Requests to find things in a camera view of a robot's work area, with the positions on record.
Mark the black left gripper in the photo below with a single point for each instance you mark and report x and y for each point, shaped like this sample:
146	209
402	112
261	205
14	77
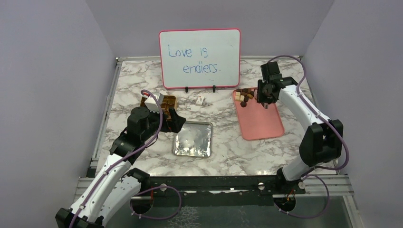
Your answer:
175	125

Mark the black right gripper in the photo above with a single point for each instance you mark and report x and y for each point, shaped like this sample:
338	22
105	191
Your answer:
261	98

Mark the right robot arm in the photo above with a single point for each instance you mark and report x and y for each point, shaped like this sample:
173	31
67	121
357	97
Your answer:
322	139

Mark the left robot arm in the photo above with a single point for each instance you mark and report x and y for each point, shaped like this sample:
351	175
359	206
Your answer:
117	182

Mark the gold chocolate box tray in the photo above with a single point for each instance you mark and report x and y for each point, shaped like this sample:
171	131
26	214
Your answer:
169	101

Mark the chocolate pile on tray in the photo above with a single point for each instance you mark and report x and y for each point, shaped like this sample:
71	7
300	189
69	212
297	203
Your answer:
243	95

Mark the silver tin lid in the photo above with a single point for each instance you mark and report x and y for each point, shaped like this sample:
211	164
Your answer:
194	140

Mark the small white card box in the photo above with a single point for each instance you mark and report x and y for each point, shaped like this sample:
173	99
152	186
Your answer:
200	100

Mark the pink plastic tray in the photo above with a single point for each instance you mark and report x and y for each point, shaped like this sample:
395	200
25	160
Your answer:
255	121

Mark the pink-framed whiteboard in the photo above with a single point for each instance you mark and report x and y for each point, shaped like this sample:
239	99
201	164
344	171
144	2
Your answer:
200	58

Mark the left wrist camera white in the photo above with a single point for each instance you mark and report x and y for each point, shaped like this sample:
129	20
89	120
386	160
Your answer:
154	104

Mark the black table base rail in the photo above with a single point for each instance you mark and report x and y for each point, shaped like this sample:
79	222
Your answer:
209	191

